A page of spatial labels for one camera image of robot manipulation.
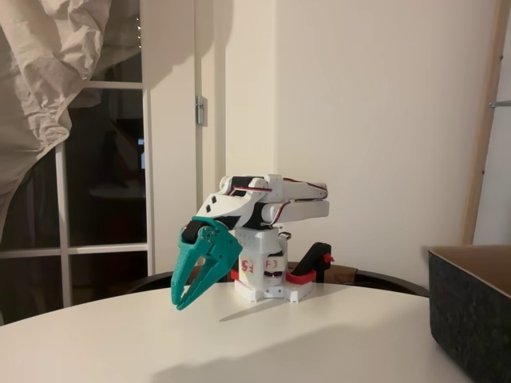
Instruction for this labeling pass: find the red white black servo cable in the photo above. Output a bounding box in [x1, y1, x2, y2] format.
[229, 180, 330, 200]
[261, 201, 289, 231]

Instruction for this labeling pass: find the beige curtain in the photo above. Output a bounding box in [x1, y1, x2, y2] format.
[0, 0, 143, 322]

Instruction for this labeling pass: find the wood framed frosted panel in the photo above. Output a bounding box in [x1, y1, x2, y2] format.
[458, 0, 511, 247]

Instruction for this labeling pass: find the dark brown chair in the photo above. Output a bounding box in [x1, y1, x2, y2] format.
[126, 261, 430, 298]

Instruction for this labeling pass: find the dark grey felt box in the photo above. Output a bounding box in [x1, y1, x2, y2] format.
[427, 243, 511, 383]

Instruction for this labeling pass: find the white framed glass door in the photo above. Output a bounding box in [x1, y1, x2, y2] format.
[0, 0, 227, 326]

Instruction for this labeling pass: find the metal door hinge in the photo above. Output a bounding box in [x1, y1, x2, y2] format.
[194, 95, 209, 125]

